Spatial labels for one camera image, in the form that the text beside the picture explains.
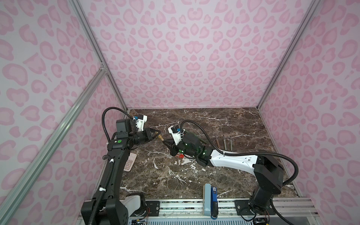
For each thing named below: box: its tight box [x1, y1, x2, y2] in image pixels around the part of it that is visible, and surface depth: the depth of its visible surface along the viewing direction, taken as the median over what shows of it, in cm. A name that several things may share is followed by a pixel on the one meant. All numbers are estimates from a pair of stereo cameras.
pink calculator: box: [123, 152, 137, 172], surface depth 91 cm
